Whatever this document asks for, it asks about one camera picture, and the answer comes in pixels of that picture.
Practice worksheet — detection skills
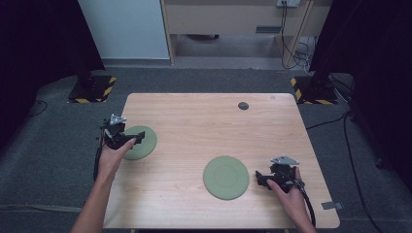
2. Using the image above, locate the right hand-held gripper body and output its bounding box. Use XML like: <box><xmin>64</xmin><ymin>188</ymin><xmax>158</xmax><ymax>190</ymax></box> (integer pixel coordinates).
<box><xmin>267</xmin><ymin>155</ymin><xmax>306</xmax><ymax>194</ymax></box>

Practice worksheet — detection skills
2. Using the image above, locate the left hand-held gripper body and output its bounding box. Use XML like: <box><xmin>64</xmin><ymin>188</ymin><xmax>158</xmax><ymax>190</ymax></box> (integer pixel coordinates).
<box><xmin>101</xmin><ymin>113</ymin><xmax>132</xmax><ymax>150</ymax></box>

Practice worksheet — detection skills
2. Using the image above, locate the green round plate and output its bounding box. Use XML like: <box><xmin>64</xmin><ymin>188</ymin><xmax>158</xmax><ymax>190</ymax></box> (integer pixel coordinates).
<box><xmin>121</xmin><ymin>125</ymin><xmax>158</xmax><ymax>161</ymax></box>
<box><xmin>202</xmin><ymin>155</ymin><xmax>251</xmax><ymax>201</ymax></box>

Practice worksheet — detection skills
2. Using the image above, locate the person's left hand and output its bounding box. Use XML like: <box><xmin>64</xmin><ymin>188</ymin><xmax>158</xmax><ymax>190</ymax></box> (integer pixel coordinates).
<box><xmin>96</xmin><ymin>137</ymin><xmax>137</xmax><ymax>183</ymax></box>

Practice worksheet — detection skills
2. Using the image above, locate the person's right hand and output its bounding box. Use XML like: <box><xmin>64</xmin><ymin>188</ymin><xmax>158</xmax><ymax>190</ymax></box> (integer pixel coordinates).
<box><xmin>265</xmin><ymin>166</ymin><xmax>309</xmax><ymax>218</ymax></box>

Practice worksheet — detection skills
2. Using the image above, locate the black yellow-striped stand base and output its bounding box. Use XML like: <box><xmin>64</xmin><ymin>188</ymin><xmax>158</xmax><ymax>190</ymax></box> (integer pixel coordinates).
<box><xmin>290</xmin><ymin>76</ymin><xmax>339</xmax><ymax>106</ymax></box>
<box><xmin>67</xmin><ymin>75</ymin><xmax>118</xmax><ymax>105</ymax></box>

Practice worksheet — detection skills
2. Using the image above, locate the grey tape piece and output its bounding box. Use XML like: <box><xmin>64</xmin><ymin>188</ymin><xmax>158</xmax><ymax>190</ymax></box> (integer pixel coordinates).
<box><xmin>321</xmin><ymin>201</ymin><xmax>344</xmax><ymax>211</ymax></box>

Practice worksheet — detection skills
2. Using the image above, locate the dark curtain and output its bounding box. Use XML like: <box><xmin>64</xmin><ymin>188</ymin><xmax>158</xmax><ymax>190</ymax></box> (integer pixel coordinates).
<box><xmin>309</xmin><ymin>0</ymin><xmax>412</xmax><ymax>195</ymax></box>
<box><xmin>0</xmin><ymin>0</ymin><xmax>106</xmax><ymax>153</ymax></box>

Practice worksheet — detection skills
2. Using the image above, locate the grey cabinet label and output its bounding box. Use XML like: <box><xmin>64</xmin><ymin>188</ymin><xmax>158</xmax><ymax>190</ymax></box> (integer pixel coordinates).
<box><xmin>255</xmin><ymin>25</ymin><xmax>283</xmax><ymax>35</ymax></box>

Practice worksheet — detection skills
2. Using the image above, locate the beige wooden cabinet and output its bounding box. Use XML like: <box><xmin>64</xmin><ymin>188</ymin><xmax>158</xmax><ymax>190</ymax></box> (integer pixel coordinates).
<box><xmin>160</xmin><ymin>0</ymin><xmax>333</xmax><ymax>68</ymax></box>

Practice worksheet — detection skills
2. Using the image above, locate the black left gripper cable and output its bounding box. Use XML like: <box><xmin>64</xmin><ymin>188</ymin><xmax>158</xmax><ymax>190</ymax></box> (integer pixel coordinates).
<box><xmin>92</xmin><ymin>127</ymin><xmax>106</xmax><ymax>183</ymax></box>

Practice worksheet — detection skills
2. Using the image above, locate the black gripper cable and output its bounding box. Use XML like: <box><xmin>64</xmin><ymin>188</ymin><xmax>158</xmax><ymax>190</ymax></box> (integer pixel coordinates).
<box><xmin>92</xmin><ymin>127</ymin><xmax>106</xmax><ymax>183</ymax></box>
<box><xmin>285</xmin><ymin>171</ymin><xmax>318</xmax><ymax>228</ymax></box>

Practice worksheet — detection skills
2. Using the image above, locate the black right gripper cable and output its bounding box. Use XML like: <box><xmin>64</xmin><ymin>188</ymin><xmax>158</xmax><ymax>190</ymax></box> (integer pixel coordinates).
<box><xmin>285</xmin><ymin>171</ymin><xmax>318</xmax><ymax>228</ymax></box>

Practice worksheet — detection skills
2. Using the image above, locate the long black floor cable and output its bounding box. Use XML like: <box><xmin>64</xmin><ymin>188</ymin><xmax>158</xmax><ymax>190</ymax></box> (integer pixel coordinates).
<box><xmin>305</xmin><ymin>111</ymin><xmax>387</xmax><ymax>233</ymax></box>

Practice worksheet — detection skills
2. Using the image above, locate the short black floor cable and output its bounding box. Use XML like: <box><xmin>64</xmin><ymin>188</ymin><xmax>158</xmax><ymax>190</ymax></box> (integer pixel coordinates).
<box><xmin>29</xmin><ymin>99</ymin><xmax>50</xmax><ymax>118</ymax></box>

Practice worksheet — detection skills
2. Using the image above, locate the white cable bundle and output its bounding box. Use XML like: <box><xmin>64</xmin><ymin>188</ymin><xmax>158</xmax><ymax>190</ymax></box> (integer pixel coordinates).
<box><xmin>293</xmin><ymin>36</ymin><xmax>317</xmax><ymax>75</ymax></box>

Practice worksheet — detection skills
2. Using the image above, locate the black hanging cable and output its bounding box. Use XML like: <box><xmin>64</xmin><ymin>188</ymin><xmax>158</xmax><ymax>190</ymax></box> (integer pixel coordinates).
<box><xmin>280</xmin><ymin>1</ymin><xmax>313</xmax><ymax>70</ymax></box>

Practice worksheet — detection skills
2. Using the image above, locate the grey wall socket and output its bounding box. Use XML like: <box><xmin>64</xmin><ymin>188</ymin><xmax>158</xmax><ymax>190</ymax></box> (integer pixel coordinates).
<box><xmin>275</xmin><ymin>0</ymin><xmax>302</xmax><ymax>9</ymax></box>

